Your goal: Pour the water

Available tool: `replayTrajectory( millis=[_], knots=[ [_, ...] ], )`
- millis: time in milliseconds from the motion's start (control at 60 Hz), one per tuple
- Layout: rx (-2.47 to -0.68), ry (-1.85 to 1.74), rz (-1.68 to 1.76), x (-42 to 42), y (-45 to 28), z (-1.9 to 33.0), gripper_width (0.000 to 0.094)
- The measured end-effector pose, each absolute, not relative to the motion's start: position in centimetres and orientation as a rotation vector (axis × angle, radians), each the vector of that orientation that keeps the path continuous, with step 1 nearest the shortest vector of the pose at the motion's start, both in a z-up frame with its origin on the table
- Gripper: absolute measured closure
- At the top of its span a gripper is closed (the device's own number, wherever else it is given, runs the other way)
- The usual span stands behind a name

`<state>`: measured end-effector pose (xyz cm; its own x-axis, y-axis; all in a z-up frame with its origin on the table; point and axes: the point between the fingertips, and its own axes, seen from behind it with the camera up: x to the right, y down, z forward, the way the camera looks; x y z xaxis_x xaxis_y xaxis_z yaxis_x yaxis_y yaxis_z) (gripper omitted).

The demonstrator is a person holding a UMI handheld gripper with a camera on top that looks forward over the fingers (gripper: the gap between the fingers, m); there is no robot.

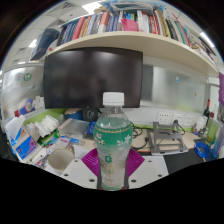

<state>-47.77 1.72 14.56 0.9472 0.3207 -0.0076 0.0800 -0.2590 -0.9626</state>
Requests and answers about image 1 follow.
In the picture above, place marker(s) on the dark wine bottle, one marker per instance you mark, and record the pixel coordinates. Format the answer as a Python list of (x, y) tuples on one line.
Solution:
[(207, 110)]

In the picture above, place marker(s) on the white wall socket row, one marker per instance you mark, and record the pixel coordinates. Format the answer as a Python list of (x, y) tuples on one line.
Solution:
[(175, 118)]

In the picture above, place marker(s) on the grey metal laptop stand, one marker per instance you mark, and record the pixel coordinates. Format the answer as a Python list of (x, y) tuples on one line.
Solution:
[(166, 140)]

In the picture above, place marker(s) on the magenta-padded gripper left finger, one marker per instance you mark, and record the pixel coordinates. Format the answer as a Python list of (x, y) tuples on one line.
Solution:
[(90, 161)]

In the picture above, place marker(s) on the purple water bottle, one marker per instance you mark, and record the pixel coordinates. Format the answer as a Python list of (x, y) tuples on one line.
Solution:
[(220, 143)]

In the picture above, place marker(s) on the black computer monitor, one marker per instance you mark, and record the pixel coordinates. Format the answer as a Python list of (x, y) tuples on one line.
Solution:
[(93, 78)]

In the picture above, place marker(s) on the clear green-label drink bottle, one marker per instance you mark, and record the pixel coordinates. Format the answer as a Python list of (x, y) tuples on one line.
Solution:
[(112, 140)]

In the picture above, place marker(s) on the ceiling light panels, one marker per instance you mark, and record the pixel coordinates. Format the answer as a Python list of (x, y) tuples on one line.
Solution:
[(91, 6)]

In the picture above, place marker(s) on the white paper sheet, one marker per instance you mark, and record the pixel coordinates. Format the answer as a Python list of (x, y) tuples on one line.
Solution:
[(83, 151)]

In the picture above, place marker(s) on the white ceramic cup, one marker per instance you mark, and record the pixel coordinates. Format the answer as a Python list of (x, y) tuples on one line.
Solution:
[(60, 160)]

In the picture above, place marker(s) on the clear plastic box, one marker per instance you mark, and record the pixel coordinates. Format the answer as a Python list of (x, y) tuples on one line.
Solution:
[(73, 128)]

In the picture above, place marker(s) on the white tissue pile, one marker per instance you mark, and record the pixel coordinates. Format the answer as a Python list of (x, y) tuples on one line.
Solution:
[(46, 126)]

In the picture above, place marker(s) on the purple hanging pennant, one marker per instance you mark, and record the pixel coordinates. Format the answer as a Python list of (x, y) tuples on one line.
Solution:
[(221, 88)]

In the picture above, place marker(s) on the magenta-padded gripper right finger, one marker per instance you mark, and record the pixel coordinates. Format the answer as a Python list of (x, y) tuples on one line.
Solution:
[(134, 163)]

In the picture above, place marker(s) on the blue tissue box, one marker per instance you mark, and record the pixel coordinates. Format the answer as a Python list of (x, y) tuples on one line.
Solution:
[(23, 143)]

